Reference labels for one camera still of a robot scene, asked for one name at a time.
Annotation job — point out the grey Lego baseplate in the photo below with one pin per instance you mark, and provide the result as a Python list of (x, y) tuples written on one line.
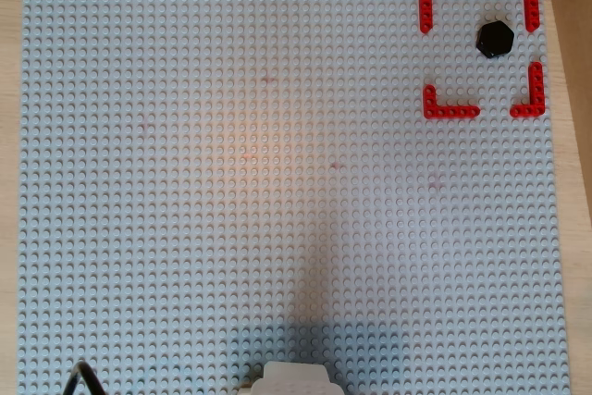
[(231, 182)]

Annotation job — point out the red L-shaped Lego bracket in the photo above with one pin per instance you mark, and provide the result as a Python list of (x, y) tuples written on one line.
[(425, 6), (451, 111), (536, 90), (532, 6)]

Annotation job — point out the black hexagonal Lego piece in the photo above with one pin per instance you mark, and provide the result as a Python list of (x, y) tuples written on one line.
[(495, 39)]

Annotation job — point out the cardboard box with flap crease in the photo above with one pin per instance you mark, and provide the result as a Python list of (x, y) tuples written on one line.
[(578, 43)]

